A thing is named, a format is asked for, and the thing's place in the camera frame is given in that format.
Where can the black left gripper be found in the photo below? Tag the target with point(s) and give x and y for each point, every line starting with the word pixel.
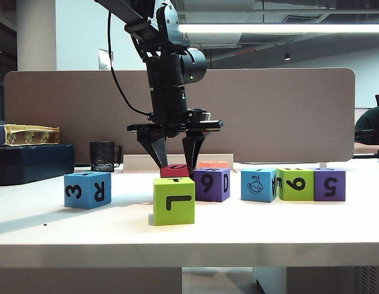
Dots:
pixel 169 107

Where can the red foam block U N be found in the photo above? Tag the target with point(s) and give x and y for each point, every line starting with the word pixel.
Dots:
pixel 174 171

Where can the purple foam block M R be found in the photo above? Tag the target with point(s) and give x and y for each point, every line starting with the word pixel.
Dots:
pixel 208 185

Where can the green foam block K T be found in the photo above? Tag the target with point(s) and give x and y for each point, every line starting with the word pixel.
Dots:
pixel 174 202

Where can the blue foam block fish A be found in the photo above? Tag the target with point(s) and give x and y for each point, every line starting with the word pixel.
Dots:
pixel 257 185

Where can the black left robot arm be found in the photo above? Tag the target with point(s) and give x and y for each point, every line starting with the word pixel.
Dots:
pixel 165 61

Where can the orange foam block 7 I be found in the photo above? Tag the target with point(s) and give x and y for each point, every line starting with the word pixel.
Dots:
pixel 214 164

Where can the black mug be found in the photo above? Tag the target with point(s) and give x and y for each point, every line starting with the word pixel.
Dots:
pixel 100 153

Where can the blue foam block Y 3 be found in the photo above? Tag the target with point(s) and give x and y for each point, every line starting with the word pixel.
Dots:
pixel 85 191

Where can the red LED sign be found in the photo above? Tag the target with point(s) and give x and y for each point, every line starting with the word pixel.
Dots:
pixel 245 52

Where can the green foam block 9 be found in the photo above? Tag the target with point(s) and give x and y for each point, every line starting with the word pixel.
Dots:
pixel 295 183

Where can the yellow fabric storage bag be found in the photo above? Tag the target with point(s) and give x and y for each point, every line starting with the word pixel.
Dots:
pixel 33 134

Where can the dark blue hard case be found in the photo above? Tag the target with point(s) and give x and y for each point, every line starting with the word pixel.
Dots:
pixel 33 165

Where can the black ceiling spotlight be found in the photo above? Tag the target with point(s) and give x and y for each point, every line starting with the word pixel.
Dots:
pixel 287 57

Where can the ceiling light strip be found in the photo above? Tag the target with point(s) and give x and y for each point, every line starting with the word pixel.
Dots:
pixel 269 28

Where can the purple foam block 5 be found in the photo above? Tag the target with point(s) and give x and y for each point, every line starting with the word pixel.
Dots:
pixel 330 185

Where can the brown desk divider panel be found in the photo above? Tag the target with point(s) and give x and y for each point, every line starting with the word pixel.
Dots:
pixel 330 107

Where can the white desk leg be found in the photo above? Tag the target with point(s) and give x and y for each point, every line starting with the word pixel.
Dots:
pixel 269 280

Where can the person in dark green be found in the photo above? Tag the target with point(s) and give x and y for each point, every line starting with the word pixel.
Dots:
pixel 370 128

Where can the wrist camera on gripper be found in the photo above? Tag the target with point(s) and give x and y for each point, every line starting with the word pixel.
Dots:
pixel 203 115

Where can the grey wall plate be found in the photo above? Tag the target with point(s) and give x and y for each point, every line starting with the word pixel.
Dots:
pixel 103 59

